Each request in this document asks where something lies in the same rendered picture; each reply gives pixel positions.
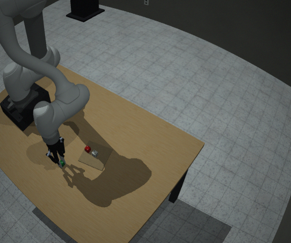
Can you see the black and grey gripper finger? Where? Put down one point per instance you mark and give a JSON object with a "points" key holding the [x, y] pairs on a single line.
{"points": [[61, 150], [55, 159]]}

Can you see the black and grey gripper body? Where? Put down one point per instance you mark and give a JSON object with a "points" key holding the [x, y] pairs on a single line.
{"points": [[52, 147]]}

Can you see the white die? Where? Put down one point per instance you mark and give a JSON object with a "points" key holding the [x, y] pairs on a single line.
{"points": [[94, 153]]}

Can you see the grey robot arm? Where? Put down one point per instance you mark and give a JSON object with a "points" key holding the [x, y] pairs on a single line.
{"points": [[27, 68]]}

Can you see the red die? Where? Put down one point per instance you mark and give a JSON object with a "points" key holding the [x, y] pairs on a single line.
{"points": [[87, 149]]}

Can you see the tan square mat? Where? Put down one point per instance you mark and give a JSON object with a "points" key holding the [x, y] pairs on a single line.
{"points": [[101, 159]]}

